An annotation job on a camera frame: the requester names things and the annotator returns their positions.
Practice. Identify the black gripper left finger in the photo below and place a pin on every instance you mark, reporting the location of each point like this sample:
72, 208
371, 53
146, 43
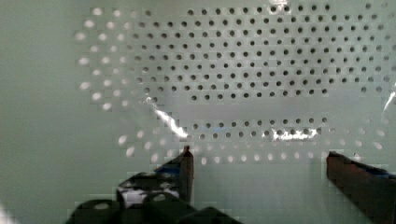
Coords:
174, 177

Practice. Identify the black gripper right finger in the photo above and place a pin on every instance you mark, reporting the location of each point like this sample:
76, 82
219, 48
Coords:
371, 189

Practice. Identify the mint green plastic strainer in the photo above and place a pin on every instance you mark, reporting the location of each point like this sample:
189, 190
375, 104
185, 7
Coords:
261, 91

